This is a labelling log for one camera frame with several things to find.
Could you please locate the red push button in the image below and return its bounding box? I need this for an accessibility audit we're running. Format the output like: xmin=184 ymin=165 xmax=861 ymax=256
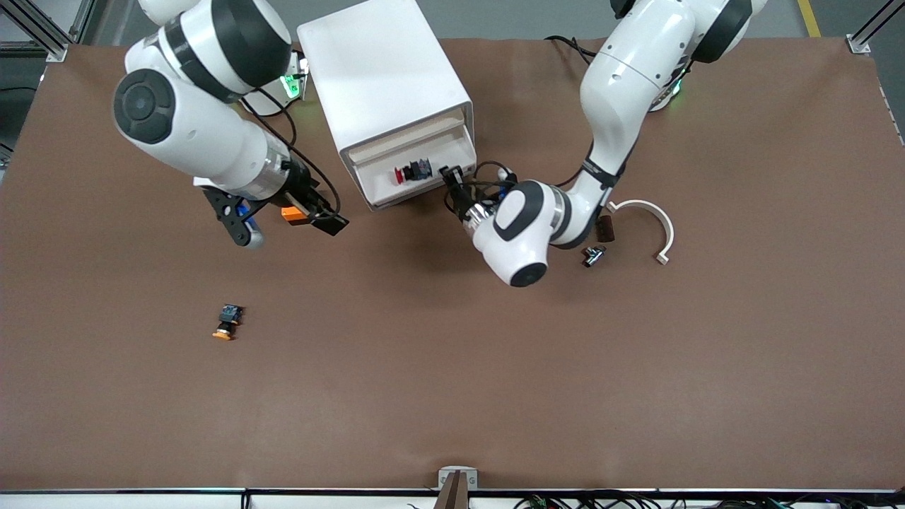
xmin=393 ymin=159 xmax=433 ymax=186

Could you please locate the white drawer cabinet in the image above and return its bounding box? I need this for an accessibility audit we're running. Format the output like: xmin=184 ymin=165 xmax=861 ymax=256
xmin=297 ymin=0 xmax=477 ymax=213

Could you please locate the orange capped push button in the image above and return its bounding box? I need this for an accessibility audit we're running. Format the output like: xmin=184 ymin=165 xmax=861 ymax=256
xmin=211 ymin=304 xmax=245 ymax=341

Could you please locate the white curved arc piece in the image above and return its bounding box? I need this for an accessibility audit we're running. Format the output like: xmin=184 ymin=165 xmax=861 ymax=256
xmin=606 ymin=199 xmax=676 ymax=267

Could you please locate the black arm base cable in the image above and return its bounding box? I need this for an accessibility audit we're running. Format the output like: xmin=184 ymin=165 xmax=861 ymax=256
xmin=544 ymin=34 xmax=599 ymax=66

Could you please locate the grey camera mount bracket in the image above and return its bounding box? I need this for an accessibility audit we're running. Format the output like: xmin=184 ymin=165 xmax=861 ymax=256
xmin=434 ymin=466 xmax=479 ymax=509

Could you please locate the aluminium frame post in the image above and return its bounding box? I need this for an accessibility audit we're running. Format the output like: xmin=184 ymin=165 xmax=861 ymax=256
xmin=0 ymin=0 xmax=97 ymax=63
xmin=846 ymin=0 xmax=905 ymax=55

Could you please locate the black cable bundle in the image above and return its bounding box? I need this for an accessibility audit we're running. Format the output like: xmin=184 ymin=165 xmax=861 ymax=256
xmin=513 ymin=491 xmax=905 ymax=509

